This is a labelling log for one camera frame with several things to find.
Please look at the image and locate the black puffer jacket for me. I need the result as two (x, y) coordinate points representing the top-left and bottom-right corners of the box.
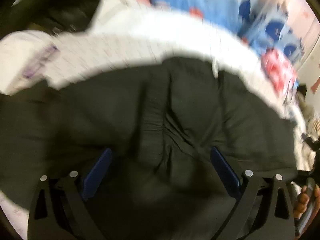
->
(1, 57), (296, 239)

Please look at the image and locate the person's right hand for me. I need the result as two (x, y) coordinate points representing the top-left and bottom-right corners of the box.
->
(293, 185), (319, 222)

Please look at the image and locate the white cherry print bedsheet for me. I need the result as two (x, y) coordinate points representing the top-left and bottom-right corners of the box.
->
(0, 29), (311, 240)

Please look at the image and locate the white pillow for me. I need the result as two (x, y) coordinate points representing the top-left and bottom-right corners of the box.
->
(89, 0), (251, 55)

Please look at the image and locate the blue whale print curtain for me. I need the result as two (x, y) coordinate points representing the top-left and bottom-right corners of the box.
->
(150, 0), (304, 63)

